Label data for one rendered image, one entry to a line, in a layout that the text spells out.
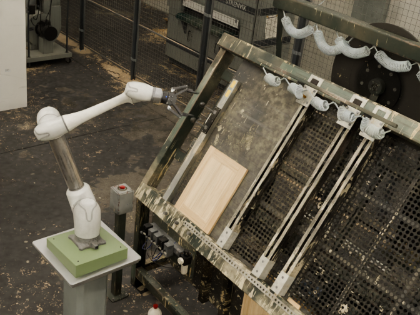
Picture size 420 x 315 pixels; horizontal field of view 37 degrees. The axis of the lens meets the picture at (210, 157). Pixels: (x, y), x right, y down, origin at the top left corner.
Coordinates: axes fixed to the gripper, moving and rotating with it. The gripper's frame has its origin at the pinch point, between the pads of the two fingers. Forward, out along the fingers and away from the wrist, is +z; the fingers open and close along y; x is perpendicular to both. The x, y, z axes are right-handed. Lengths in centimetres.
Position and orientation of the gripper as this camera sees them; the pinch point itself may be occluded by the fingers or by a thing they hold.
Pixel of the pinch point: (194, 104)
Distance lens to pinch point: 369.2
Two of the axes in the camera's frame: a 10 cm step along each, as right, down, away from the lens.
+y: -2.0, 9.8, -0.6
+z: 9.6, 2.1, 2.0
